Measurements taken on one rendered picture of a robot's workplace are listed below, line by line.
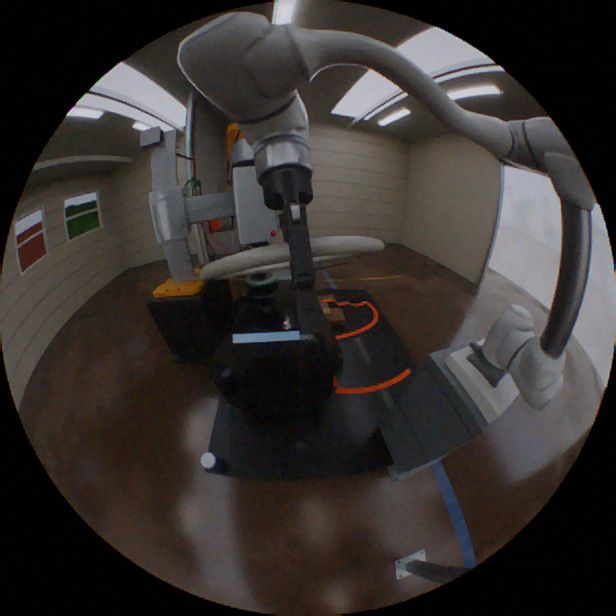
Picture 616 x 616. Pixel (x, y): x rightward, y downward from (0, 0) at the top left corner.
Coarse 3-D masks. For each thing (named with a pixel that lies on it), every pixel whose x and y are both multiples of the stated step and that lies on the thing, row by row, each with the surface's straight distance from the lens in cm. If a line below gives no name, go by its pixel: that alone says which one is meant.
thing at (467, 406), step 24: (432, 360) 84; (432, 384) 87; (456, 384) 80; (408, 408) 106; (432, 408) 91; (456, 408) 81; (384, 432) 140; (408, 432) 114; (432, 432) 97; (456, 432) 86; (480, 432) 79; (408, 456) 122; (432, 456) 104
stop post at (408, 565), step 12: (420, 552) 160; (396, 564) 155; (408, 564) 155; (420, 564) 149; (432, 564) 143; (396, 576) 161; (420, 576) 145; (432, 576) 133; (444, 576) 123; (456, 576) 118
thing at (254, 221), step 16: (240, 176) 103; (240, 192) 102; (256, 192) 102; (240, 208) 101; (256, 208) 102; (240, 224) 102; (256, 224) 103; (272, 224) 104; (240, 240) 103; (256, 240) 104
